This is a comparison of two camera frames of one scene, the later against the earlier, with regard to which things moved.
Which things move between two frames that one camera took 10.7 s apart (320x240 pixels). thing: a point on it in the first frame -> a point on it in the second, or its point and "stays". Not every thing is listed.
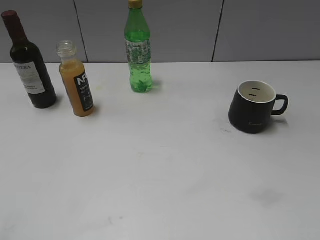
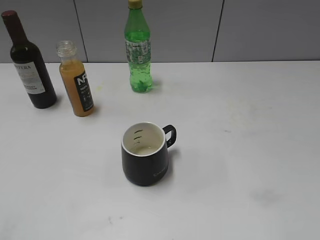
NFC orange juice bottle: x=76 y=79 stays
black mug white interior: x=253 y=104 -> x=144 y=152
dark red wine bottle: x=29 y=64 stays
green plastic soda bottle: x=138 y=39 stays
